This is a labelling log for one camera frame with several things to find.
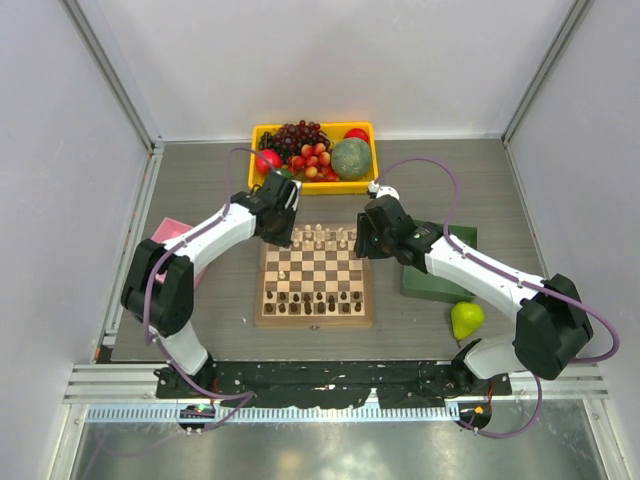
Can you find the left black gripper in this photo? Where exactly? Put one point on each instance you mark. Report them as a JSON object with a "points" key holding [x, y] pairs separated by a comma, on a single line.
{"points": [[283, 239]]}

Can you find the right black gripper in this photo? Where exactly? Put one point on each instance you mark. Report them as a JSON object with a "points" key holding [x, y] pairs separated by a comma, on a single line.
{"points": [[362, 246]]}

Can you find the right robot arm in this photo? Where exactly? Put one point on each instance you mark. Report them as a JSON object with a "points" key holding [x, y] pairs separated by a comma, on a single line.
{"points": [[550, 329]]}

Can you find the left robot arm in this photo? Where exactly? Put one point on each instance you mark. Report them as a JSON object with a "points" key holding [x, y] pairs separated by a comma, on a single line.
{"points": [[165, 309]]}

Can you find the wooden chess board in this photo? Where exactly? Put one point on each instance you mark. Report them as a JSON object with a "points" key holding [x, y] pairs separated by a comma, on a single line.
{"points": [[315, 282]]}

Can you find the red apple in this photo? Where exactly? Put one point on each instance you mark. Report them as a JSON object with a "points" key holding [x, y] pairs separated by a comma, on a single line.
{"points": [[266, 160]]}

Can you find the red cherry cluster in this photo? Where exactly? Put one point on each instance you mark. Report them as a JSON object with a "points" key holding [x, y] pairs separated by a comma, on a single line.
{"points": [[312, 164]]}

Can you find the green melon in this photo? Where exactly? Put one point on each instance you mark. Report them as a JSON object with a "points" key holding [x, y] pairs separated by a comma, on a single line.
{"points": [[351, 159]]}

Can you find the dark grape bunch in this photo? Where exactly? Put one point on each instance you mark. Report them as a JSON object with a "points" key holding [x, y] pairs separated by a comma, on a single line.
{"points": [[288, 139]]}

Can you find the red tomato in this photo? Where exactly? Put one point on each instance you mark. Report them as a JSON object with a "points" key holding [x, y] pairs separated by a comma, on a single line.
{"points": [[357, 133]]}

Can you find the pink plastic box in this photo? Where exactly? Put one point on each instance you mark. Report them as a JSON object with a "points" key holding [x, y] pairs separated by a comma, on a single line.
{"points": [[169, 229]]}

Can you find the yellow plastic fruit bin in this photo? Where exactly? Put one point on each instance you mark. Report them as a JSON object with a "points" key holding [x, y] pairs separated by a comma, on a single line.
{"points": [[335, 132]]}

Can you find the green pear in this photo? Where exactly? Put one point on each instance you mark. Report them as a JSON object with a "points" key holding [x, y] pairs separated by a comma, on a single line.
{"points": [[466, 318]]}

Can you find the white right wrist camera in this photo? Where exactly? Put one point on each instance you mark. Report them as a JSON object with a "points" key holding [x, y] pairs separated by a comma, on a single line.
{"points": [[376, 191]]}

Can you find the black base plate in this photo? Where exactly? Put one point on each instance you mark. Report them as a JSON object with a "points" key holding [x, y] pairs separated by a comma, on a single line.
{"points": [[344, 384]]}

